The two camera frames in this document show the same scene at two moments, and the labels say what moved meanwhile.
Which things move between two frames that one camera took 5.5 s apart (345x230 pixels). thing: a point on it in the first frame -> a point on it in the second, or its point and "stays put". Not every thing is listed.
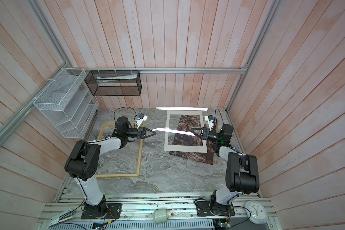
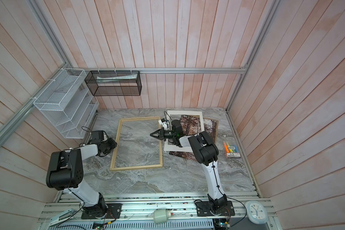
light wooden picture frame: (140, 153) -> (116, 144)
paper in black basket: (101, 79) stays put
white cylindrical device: (161, 216) stays put
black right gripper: (203, 134) -> (162, 134)
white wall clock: (258, 214) stays put
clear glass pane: (180, 120) -> (135, 146)
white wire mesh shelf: (67, 103) stays put
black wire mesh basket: (114, 83) stays put
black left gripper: (144, 132) -> (114, 144)
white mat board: (184, 148) stays put
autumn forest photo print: (186, 123) stays put
